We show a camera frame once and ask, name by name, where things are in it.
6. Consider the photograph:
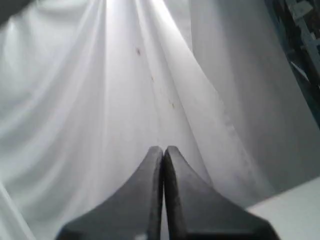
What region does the white backdrop curtain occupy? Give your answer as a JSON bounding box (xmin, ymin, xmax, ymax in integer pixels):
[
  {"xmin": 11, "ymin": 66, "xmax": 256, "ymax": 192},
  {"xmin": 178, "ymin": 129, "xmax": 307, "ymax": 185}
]
[{"xmin": 0, "ymin": 0, "xmax": 320, "ymax": 240}]

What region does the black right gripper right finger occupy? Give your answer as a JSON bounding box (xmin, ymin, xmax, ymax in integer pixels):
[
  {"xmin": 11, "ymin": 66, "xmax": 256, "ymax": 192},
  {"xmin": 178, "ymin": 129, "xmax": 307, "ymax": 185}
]
[{"xmin": 162, "ymin": 146, "xmax": 275, "ymax": 240}]

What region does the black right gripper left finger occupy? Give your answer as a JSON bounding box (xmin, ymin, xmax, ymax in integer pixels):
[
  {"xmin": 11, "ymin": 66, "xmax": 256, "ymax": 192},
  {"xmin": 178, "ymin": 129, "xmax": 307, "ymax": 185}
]
[{"xmin": 60, "ymin": 146, "xmax": 163, "ymax": 240}]

